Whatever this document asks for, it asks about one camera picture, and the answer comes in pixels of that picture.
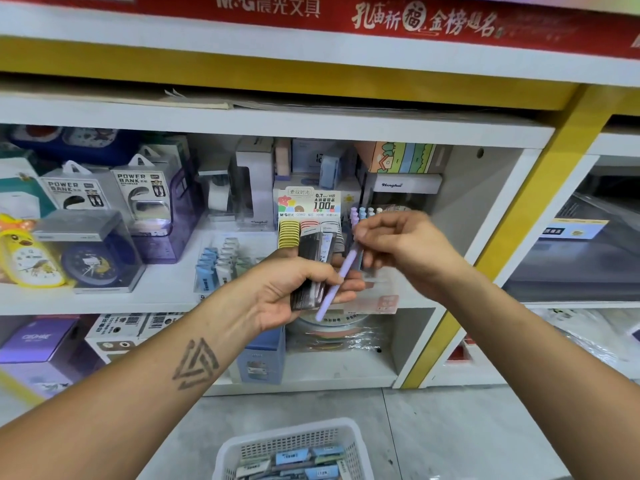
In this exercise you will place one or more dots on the person's left hand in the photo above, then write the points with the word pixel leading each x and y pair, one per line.
pixel 280 299

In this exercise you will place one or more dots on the person's right hand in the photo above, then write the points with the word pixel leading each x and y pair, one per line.
pixel 420 249

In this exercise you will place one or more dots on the person's right fingers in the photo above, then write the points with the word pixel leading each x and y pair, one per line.
pixel 377 234

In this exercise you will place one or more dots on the person's left thumb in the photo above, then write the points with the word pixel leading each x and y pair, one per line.
pixel 312 275

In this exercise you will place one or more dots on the light purple pen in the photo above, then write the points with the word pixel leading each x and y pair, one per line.
pixel 334 287

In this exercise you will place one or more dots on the bundle of dark pen packets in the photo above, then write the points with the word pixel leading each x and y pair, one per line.
pixel 310 249

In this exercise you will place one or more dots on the person's right forearm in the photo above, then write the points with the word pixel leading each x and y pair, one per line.
pixel 540 374

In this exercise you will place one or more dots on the person's left forearm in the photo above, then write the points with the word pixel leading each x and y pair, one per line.
pixel 150 389

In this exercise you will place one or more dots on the row of pastel pens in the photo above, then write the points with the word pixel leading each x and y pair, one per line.
pixel 367 213

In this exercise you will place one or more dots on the white box with dark label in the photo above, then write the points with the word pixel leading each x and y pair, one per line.
pixel 400 187

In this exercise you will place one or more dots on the wrapped tape rolls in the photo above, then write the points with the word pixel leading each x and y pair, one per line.
pixel 345 332

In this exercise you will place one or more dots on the pencil lead display box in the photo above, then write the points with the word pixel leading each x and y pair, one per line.
pixel 310 207

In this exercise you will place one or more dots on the pink display tray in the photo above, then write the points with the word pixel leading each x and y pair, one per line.
pixel 375 305

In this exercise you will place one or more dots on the colourful house print box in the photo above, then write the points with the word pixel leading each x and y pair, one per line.
pixel 405 157

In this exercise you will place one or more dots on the pale blue box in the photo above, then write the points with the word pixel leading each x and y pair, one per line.
pixel 320 162

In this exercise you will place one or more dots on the rows of blue eraser packets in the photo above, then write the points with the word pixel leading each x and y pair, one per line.
pixel 220 267

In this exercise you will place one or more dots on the blue cardboard box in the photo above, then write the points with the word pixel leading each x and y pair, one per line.
pixel 262 359

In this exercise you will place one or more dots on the tall white box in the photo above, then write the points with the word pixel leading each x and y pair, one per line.
pixel 255 184

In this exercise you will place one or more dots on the clear tape dispenser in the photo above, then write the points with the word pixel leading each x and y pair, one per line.
pixel 217 194

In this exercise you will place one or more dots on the purple translucent plastic bin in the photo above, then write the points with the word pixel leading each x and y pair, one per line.
pixel 182 219

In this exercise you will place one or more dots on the white and yellow shelf unit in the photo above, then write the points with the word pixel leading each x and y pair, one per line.
pixel 500 159

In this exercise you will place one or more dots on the red packet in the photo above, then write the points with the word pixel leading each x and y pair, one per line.
pixel 457 354

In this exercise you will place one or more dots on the pile of packets in basket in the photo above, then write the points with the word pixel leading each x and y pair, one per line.
pixel 305 462

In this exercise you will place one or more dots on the large white power bank box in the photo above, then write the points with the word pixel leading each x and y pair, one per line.
pixel 142 192

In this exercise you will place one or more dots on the white plastic basket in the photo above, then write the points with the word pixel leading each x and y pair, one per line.
pixel 235 452

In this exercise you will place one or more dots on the yellow and black shelf label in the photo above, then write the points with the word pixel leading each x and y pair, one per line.
pixel 572 228

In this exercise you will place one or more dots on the white box with barcodes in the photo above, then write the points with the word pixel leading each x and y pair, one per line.
pixel 125 332

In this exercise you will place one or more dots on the clear plastic folder packs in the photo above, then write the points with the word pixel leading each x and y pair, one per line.
pixel 575 264

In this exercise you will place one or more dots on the blue alarm clock in clear box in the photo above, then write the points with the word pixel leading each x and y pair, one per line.
pixel 92 259

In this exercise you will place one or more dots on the red banner with white print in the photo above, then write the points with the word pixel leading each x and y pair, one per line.
pixel 450 22

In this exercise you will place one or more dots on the clear plastic bag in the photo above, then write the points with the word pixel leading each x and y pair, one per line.
pixel 600 339

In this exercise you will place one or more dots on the small white power bank box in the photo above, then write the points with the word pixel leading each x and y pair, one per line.
pixel 75 187

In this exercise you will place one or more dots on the blue and red clock pack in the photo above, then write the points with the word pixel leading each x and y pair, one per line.
pixel 75 142

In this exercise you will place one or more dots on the purple box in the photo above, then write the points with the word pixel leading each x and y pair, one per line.
pixel 37 354

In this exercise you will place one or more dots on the yellow duck alarm clock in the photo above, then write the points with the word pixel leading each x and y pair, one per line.
pixel 22 257

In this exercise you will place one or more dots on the teal and white box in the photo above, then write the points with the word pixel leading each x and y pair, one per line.
pixel 20 192

